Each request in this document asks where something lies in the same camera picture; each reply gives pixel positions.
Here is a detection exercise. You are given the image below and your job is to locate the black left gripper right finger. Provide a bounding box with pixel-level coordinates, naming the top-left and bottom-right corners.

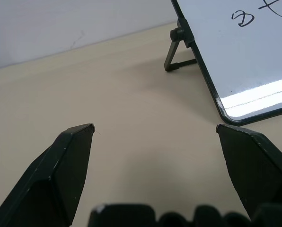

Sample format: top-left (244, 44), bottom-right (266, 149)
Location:
top-left (215, 124), bottom-right (282, 219)

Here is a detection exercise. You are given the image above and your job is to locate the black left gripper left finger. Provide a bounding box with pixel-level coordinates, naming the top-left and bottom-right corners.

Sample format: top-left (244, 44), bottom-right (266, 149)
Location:
top-left (0, 123), bottom-right (95, 227)

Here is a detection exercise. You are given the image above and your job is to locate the white whiteboard with black frame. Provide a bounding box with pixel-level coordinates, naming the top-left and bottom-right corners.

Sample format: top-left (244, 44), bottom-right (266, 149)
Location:
top-left (170, 0), bottom-right (282, 127)

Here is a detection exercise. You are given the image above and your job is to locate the black whiteboard stand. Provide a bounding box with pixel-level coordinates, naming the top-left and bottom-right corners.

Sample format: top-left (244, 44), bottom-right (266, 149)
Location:
top-left (163, 18), bottom-right (198, 72)

